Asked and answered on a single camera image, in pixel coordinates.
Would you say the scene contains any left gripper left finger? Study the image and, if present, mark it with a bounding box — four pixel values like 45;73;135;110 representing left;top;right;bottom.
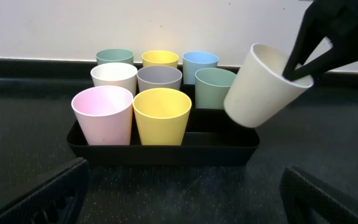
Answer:
0;157;91;224

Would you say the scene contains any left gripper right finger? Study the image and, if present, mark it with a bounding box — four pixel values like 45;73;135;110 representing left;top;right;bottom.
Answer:
278;165;358;224

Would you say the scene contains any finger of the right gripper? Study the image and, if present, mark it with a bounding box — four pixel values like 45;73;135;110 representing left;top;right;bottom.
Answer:
291;46;354;82
282;8;327;81

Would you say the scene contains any white cup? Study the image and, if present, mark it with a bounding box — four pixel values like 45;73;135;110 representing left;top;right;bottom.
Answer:
89;62;139;98
223;43;315;129

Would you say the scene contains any yellow cup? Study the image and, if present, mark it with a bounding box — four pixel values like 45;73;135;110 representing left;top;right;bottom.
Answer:
141;50;180;70
132;87;193;146

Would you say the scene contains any pink cup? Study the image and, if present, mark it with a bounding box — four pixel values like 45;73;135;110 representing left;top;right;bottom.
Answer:
70;85;134;146

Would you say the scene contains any green cup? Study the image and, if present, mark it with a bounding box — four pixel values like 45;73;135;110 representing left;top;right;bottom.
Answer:
194;67;237;111
95;49;135;67

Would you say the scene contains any blue cup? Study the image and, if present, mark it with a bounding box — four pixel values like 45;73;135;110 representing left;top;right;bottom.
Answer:
182;51;220;86

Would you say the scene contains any black tray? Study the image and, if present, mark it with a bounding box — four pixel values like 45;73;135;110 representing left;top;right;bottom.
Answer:
66;83;260;167

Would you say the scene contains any grey cup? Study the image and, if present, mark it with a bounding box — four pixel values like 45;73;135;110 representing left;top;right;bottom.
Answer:
136;65;183;93

